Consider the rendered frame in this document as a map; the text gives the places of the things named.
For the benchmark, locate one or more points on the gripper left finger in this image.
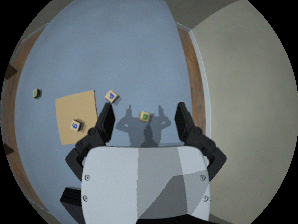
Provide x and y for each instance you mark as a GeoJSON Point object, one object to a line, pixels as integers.
{"type": "Point", "coordinates": [97, 136]}

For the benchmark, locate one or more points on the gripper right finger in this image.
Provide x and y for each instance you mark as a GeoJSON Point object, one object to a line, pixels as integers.
{"type": "Point", "coordinates": [192, 136]}

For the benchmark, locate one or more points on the tan flat mat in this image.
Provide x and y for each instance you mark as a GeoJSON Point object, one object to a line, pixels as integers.
{"type": "Point", "coordinates": [80, 107]}

